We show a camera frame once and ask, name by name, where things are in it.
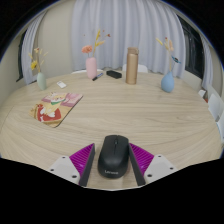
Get black marker pen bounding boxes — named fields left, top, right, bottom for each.
left=91, top=72, right=104, bottom=82

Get dark window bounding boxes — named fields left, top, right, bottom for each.
left=178, top=16, right=206, bottom=81
left=16, top=29, right=28, bottom=83

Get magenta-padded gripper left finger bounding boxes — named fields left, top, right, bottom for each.
left=48, top=143, right=96, bottom=187

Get black rectangular case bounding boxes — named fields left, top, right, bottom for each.
left=106, top=69, right=123, bottom=80

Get colourful cartoon print mouse pad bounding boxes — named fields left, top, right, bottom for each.
left=28, top=91, right=84, bottom=129

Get pale green vase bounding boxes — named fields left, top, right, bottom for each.
left=36, top=71, right=48, bottom=91

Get yellow dried flowers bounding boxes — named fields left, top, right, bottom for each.
left=28, top=47, right=49, bottom=74

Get black computer mouse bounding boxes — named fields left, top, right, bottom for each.
left=97, top=134, right=130, bottom=179

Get dried flowers with blue bird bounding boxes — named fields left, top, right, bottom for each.
left=155, top=36, right=182, bottom=74

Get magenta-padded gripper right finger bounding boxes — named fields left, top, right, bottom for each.
left=128, top=142, right=178, bottom=187

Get white chair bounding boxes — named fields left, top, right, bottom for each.
left=121, top=63, right=149, bottom=74
left=71, top=68, right=104, bottom=74

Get bronze thermos bottle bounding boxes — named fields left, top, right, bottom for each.
left=125, top=46, right=140, bottom=85

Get narrow white curtain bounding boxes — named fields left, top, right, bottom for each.
left=20, top=11, right=48, bottom=85
left=199, top=34, right=214, bottom=91

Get blue vase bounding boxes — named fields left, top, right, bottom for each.
left=160, top=70, right=175, bottom=94

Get white and blue chairs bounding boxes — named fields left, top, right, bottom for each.
left=198, top=88, right=224, bottom=144

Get orange pink dried flowers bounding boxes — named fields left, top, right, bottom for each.
left=81, top=29, right=112, bottom=59

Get white remote control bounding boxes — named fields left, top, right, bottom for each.
left=56, top=80, right=68, bottom=89

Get wide white curtain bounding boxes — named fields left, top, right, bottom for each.
left=69, top=0, right=187, bottom=79

